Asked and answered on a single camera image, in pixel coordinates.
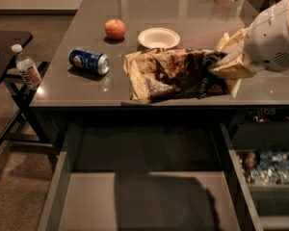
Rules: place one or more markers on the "clear water bottle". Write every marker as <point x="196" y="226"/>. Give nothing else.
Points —
<point x="26" y="67"/>

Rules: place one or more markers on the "red apple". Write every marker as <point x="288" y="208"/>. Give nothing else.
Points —
<point x="114" y="29"/>

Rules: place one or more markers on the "brown sea salt chip bag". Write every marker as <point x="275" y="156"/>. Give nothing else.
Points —
<point x="159" y="74"/>

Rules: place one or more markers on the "grey counter cabinet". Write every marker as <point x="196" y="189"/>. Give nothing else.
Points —
<point x="66" y="92"/>

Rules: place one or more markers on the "lower drawer with snacks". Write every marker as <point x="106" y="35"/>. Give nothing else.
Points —
<point x="267" y="175"/>

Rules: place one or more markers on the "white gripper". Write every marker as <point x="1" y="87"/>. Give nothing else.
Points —
<point x="269" y="38"/>

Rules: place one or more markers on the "blue pepsi can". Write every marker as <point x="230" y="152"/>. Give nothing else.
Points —
<point x="94" y="62"/>

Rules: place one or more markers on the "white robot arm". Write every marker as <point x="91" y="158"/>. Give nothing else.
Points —
<point x="264" y="45"/>

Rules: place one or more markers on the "black side table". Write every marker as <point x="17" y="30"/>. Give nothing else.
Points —
<point x="23" y="96"/>

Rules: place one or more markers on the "open grey top drawer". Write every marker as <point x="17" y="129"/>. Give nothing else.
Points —
<point x="148" y="178"/>

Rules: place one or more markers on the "white paper bowl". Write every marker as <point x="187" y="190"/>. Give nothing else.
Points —
<point x="158" y="38"/>

